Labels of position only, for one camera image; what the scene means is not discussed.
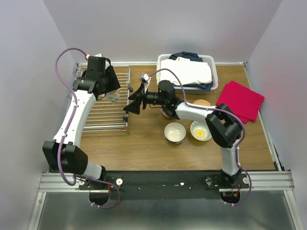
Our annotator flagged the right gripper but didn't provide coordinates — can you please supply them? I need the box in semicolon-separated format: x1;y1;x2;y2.
123;83;166;115

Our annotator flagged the white floral bowl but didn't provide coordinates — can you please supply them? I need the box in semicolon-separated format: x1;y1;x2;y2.
105;89;120;103

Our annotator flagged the dark blue floral bowl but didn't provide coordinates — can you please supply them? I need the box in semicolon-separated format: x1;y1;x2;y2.
161;108;172;118

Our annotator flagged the teal white bowl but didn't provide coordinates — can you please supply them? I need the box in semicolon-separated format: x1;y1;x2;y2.
164;122;187;144

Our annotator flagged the beige flower pattern bowl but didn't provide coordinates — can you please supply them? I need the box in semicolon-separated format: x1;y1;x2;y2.
193;99;211;106

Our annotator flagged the yellow dotted white bowl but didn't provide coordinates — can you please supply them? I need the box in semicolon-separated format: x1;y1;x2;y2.
190;121;212;141

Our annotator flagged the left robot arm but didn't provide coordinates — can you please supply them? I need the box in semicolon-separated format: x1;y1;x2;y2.
42;55;120;189

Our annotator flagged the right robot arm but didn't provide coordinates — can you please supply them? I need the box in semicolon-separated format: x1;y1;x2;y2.
124;80;244;188

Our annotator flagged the white folded cloth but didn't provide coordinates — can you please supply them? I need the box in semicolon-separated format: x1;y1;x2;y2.
160;59;213;85

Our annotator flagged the white plastic laundry basket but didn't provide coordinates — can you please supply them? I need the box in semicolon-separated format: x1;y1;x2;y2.
156;54;219;94

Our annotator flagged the dark blue cloth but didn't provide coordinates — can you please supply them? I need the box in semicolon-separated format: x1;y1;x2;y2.
160;51;214;92

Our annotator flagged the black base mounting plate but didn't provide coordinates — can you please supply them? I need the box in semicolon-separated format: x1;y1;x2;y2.
79;170;249;204

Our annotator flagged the red folded cloth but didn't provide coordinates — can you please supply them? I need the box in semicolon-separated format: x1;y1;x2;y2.
216;81;265;124

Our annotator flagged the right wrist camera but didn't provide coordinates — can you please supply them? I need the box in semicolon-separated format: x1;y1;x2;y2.
139;73;151;93

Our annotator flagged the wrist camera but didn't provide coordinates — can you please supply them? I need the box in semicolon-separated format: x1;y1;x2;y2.
85;53;102;60
139;73;151;93

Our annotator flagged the metal wire dish rack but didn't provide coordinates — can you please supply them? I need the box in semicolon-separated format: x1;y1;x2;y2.
83;65;133;134

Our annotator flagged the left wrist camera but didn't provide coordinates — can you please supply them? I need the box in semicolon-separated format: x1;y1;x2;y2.
85;53;102;60

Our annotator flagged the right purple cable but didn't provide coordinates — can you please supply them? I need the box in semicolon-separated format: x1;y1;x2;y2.
148;69;253;207

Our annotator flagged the purple cable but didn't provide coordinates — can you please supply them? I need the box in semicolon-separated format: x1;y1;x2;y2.
148;69;253;207
54;47;120;209

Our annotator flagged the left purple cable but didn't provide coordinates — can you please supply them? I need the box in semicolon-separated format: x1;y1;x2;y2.
54;47;120;209

